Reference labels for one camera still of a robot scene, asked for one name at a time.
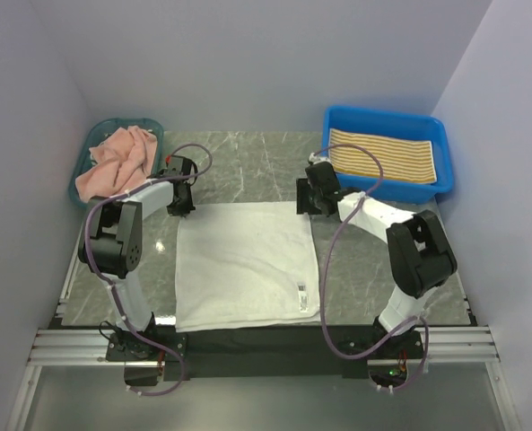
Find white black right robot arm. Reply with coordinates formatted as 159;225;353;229
296;161;458;358

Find white terry towel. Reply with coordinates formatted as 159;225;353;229
175;201;320;332

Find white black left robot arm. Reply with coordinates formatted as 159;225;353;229
78;155;198;361

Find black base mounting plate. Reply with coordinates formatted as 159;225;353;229
105;325;424;385

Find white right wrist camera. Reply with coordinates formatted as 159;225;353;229
308;153;327;165

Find yellow white striped towel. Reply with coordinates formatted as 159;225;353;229
328;128;437;184

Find blue plastic bin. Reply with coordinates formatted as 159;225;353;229
321;105;454;204

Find teal plastic laundry basket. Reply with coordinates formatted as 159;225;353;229
68;118;164;207

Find pink terry towel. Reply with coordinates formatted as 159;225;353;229
74;126;158;203

